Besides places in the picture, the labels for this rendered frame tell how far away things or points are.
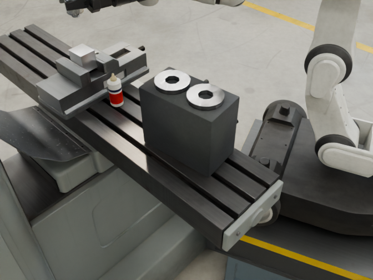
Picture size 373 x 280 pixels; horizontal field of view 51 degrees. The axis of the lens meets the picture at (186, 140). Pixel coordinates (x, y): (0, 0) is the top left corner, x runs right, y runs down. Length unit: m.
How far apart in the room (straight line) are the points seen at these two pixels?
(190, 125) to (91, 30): 2.87
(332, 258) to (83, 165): 0.94
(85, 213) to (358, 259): 0.98
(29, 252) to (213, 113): 0.68
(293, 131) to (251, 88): 1.27
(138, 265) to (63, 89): 0.83
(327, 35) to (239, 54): 2.06
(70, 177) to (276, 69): 2.23
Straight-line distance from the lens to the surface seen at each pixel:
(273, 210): 1.48
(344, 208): 1.51
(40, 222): 1.28
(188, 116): 0.91
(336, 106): 1.42
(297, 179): 1.55
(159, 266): 1.74
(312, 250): 1.58
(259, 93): 2.89
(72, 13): 1.16
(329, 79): 1.31
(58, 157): 1.18
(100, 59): 1.26
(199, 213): 0.94
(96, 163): 1.25
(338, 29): 1.28
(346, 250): 1.62
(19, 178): 1.38
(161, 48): 3.38
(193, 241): 1.83
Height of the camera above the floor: 1.69
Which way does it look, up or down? 43 degrees down
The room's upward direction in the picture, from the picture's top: straight up
